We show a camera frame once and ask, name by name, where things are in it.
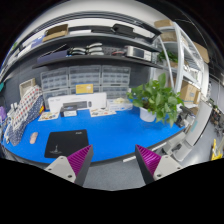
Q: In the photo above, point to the small black white box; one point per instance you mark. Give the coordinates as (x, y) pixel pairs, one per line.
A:
(68, 111)

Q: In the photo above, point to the grey drawer organizer left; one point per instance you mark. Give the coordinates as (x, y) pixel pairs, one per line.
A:
(54, 83)

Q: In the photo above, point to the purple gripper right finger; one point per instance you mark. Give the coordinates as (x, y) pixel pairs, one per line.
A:
(153, 166)

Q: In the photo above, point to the silver electronic instrument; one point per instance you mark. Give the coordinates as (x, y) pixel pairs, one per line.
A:
(138, 53)

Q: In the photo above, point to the cardboard box on rack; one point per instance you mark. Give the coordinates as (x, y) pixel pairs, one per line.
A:
(189, 93)

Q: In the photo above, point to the cardboard box on top shelf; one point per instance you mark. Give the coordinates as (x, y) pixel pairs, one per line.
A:
(55, 32)

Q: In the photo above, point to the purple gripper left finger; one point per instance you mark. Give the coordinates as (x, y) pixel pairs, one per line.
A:
(73, 168)

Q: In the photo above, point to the yellow card box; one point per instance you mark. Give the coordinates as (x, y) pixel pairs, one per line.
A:
(84, 88)

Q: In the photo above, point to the white keyboard box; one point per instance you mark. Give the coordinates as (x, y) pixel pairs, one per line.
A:
(83, 101)

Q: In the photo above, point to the black mouse pad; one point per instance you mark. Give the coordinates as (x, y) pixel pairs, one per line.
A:
(65, 143)

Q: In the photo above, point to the grey drawer organizer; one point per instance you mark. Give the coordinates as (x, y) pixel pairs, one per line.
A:
(54, 83)
(115, 81)
(84, 75)

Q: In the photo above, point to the patterned fabric bag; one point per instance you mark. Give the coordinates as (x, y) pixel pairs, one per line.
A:
(28, 109)

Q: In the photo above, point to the dark wall shelf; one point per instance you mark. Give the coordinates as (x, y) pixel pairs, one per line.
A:
(99, 42)

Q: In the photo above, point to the grey drawer organizer right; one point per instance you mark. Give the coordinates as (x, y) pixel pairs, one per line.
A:
(115, 81)

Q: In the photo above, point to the sticker sheet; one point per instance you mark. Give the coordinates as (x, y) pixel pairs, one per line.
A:
(46, 116)
(101, 112)

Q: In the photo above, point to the white metal shelving rack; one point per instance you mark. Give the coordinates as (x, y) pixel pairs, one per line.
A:
(180, 56)

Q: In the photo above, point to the sticker sheet left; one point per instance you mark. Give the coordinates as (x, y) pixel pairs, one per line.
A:
(46, 116)

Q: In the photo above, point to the grey drawer organizer middle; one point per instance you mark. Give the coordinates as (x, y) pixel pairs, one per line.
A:
(84, 75)

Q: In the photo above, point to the green potted plant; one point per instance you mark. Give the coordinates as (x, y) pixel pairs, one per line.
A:
(157, 99)

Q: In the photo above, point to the sticker sheet right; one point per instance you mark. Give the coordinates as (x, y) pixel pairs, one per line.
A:
(101, 112)

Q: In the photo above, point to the small beige mouse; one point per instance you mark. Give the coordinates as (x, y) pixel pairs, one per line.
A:
(33, 137)

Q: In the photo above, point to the blue desk mat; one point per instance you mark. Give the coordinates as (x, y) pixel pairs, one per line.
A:
(112, 136)

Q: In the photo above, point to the white packaged box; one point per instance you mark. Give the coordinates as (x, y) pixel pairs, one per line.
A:
(119, 104)

